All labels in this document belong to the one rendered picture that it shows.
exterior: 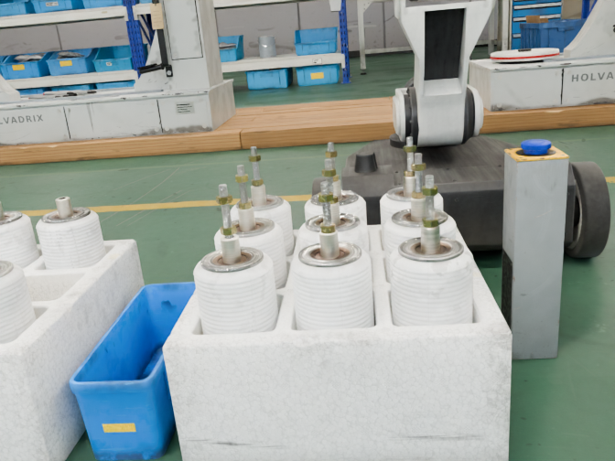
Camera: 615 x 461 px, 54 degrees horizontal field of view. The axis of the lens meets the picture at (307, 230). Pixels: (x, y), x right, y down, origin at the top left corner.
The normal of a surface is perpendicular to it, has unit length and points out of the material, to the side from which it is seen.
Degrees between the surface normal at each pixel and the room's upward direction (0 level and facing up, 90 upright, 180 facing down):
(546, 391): 0
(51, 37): 90
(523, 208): 90
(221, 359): 90
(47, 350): 90
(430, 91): 30
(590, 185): 43
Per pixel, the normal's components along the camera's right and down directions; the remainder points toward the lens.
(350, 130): -0.08, 0.33
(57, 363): 0.99, -0.05
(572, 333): -0.08, -0.94
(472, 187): -0.11, -0.42
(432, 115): -0.06, 0.58
